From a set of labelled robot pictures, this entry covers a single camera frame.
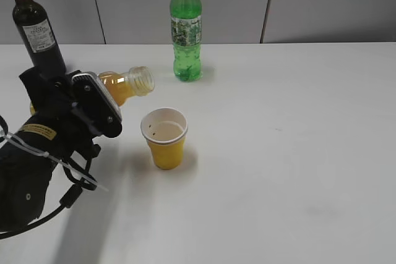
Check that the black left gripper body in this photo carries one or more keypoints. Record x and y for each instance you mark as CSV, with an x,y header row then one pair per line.
x,y
54,127

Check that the NFC orange juice bottle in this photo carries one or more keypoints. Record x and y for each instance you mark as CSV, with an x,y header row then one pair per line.
x,y
137,81

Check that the yellow paper cup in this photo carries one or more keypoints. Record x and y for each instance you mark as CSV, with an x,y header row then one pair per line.
x,y
165,131

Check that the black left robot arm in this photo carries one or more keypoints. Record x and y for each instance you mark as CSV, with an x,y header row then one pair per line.
x,y
25,176

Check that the dark red wine bottle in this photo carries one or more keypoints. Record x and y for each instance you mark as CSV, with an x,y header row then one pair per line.
x,y
38,37

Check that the green plastic soda bottle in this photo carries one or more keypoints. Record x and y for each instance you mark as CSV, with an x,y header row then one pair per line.
x,y
186,35

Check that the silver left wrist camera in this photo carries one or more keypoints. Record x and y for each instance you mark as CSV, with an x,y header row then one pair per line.
x,y
97,107

